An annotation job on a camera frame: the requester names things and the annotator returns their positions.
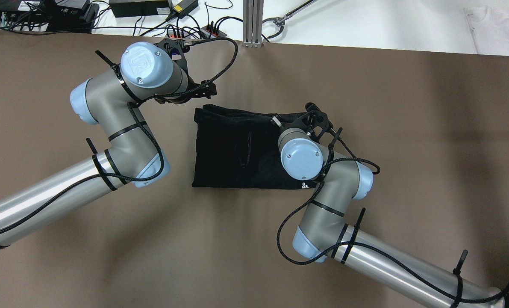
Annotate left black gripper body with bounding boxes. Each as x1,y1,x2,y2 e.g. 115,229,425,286
156,80,217,104

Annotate black graphic t-shirt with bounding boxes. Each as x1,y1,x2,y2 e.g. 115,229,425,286
192,104,315,190

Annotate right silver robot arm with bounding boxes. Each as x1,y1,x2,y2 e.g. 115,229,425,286
271,111,509,308

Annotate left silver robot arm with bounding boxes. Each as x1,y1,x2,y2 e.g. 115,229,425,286
0,38,216,250

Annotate grey power strip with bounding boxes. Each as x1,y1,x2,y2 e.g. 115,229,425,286
162,25,228,40

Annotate black laptop charger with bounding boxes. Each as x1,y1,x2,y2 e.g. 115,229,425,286
168,0,198,20

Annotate metal grabber tool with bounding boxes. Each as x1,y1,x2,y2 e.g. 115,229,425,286
262,0,317,42

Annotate black power brick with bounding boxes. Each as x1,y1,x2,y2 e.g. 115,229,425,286
108,0,171,18

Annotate white folded garment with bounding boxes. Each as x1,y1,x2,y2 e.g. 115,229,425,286
463,6,509,56

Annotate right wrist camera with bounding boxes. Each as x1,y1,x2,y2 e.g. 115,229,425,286
283,102,336,143

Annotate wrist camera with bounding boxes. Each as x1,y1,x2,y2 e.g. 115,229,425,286
283,102,336,143
155,37,194,61

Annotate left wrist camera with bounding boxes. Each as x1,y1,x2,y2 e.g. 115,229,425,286
155,37,194,61

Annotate aluminium frame post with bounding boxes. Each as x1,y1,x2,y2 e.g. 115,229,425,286
242,0,264,47

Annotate black network switch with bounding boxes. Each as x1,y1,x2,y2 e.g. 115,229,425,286
0,0,102,33

